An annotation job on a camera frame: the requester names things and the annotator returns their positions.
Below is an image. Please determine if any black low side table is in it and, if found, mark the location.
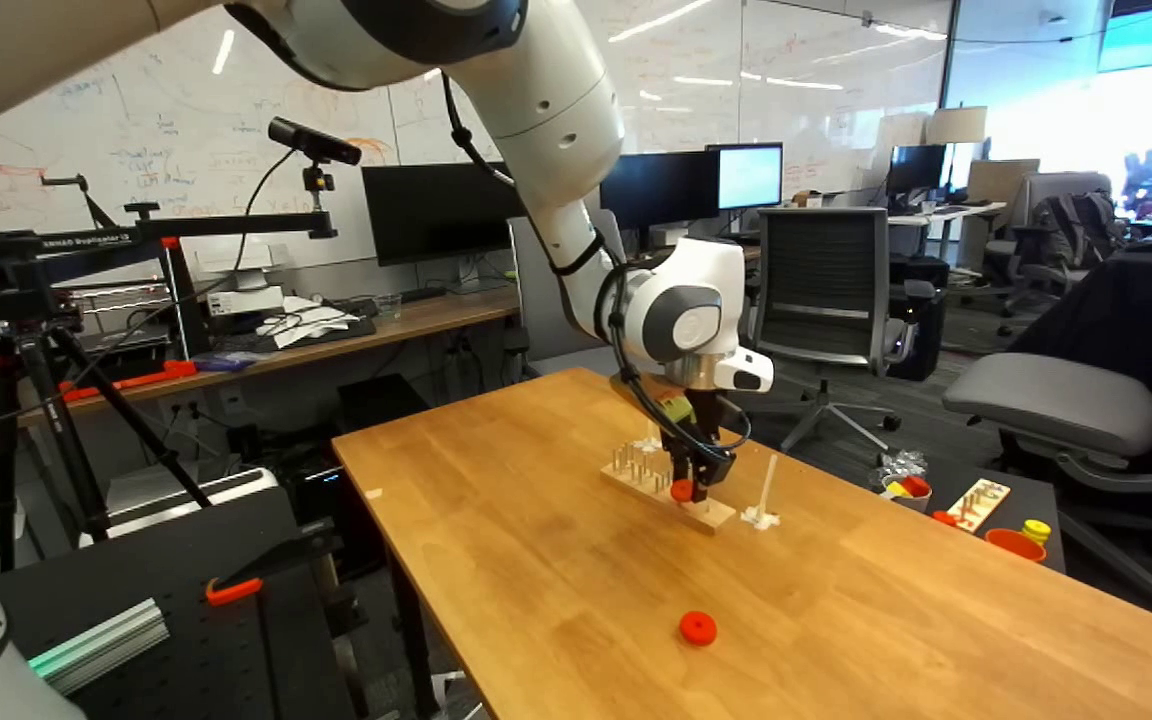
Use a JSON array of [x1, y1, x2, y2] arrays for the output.
[[870, 468, 1063, 570]]

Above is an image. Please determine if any black mesh office chair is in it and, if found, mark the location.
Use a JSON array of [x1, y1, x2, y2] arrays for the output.
[[753, 210, 914, 462]]

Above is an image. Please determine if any wooden ruler board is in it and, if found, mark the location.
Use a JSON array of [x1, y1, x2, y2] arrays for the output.
[[947, 477, 1013, 531]]

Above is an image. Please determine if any black camera on boom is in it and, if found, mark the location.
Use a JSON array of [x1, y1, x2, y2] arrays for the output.
[[268, 116, 358, 165]]

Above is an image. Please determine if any wooden peg board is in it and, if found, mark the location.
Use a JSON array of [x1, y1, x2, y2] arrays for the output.
[[601, 438, 737, 529]]

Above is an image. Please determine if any clear acrylic stand right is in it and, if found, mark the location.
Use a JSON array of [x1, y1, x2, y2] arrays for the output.
[[738, 451, 778, 531]]

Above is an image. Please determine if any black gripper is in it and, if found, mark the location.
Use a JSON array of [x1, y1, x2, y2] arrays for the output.
[[656, 393, 737, 484]]

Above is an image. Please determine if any orange spool disk on table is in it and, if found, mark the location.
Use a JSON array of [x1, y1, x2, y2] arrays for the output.
[[676, 613, 721, 648]]

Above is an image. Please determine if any black computer monitor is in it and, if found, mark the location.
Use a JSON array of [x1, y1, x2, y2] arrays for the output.
[[365, 165, 524, 263]]

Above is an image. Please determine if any grey office chair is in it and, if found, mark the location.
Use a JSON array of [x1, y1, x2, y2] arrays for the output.
[[945, 253, 1152, 610]]

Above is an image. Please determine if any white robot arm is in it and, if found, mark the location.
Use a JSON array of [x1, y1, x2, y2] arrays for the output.
[[222, 0, 772, 487]]

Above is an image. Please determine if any black camera tripod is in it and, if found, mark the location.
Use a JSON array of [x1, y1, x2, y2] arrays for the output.
[[0, 205, 333, 574]]

